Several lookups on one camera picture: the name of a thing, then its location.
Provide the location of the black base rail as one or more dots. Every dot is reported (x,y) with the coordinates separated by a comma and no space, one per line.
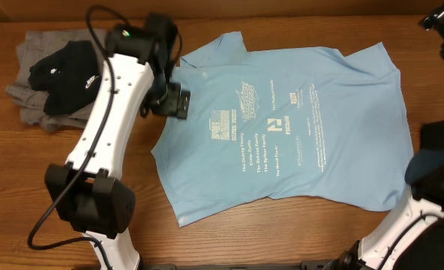
(237,267)

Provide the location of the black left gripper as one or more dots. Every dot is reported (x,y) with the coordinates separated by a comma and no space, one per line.
(176,103)

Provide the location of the light blue printed t-shirt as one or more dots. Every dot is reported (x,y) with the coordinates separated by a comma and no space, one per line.
(284,123)

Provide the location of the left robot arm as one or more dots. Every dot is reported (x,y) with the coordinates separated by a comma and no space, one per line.
(87,191)

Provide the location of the black folded Nike garment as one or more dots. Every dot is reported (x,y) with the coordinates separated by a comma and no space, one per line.
(70,76)

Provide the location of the grey folded garment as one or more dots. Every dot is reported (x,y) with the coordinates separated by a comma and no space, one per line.
(38,45)

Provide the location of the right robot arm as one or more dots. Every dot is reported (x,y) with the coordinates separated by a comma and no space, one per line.
(421,206)

